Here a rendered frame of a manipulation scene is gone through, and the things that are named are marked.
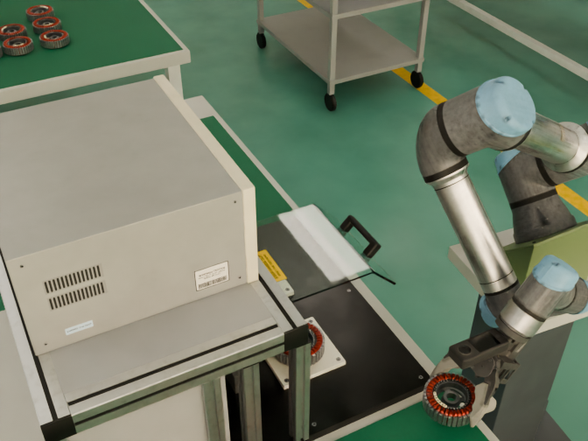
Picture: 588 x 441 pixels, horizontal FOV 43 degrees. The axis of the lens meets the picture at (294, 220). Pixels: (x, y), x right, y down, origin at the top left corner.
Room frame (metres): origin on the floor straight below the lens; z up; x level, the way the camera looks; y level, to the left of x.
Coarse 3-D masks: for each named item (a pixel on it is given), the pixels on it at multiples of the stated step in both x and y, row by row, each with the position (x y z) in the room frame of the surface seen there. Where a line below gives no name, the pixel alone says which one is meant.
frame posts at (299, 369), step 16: (304, 352) 0.87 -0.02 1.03; (256, 368) 0.82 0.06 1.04; (304, 368) 0.87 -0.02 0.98; (240, 384) 0.83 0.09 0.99; (256, 384) 0.82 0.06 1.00; (304, 384) 0.87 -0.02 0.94; (240, 400) 0.83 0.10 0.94; (256, 400) 0.82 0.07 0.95; (304, 400) 0.87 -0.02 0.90; (256, 416) 0.82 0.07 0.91; (304, 416) 0.87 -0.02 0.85; (256, 432) 0.82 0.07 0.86; (304, 432) 0.87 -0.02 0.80
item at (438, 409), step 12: (432, 384) 0.95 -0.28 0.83; (444, 384) 0.96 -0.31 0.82; (456, 384) 0.96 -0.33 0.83; (468, 384) 0.95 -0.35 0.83; (432, 396) 0.92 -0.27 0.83; (444, 396) 0.93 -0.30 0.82; (456, 396) 0.93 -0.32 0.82; (468, 396) 0.93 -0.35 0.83; (432, 408) 0.90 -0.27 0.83; (444, 408) 0.90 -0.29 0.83; (456, 408) 0.90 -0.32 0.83; (468, 408) 0.90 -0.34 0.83; (444, 420) 0.88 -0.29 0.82; (456, 420) 0.88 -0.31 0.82; (468, 420) 0.88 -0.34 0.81
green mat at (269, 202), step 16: (208, 128) 2.07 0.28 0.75; (224, 144) 1.97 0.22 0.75; (240, 160) 1.88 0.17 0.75; (256, 176) 1.80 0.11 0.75; (256, 192) 1.72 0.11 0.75; (272, 192) 1.72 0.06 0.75; (256, 208) 1.64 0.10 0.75; (272, 208) 1.64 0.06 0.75; (288, 208) 1.64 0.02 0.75; (0, 304) 1.26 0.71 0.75
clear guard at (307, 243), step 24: (288, 216) 1.21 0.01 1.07; (312, 216) 1.21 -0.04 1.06; (264, 240) 1.13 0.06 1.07; (288, 240) 1.13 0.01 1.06; (312, 240) 1.13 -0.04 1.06; (336, 240) 1.13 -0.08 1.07; (288, 264) 1.06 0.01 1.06; (312, 264) 1.06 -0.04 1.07; (336, 264) 1.06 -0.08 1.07; (360, 264) 1.06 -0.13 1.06; (288, 288) 0.99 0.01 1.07; (312, 288) 0.99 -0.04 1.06
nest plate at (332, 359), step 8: (312, 320) 1.18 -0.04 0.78; (320, 328) 1.15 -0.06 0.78; (328, 344) 1.11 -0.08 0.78; (328, 352) 1.08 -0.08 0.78; (336, 352) 1.08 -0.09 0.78; (272, 360) 1.06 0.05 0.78; (320, 360) 1.06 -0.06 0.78; (328, 360) 1.06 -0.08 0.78; (336, 360) 1.06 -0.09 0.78; (344, 360) 1.06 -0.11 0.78; (272, 368) 1.04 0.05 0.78; (280, 368) 1.04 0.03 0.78; (288, 368) 1.04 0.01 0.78; (312, 368) 1.04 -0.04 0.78; (320, 368) 1.04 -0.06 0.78; (328, 368) 1.04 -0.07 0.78; (280, 376) 1.02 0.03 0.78; (288, 376) 1.02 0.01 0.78; (312, 376) 1.02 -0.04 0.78; (288, 384) 1.00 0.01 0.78
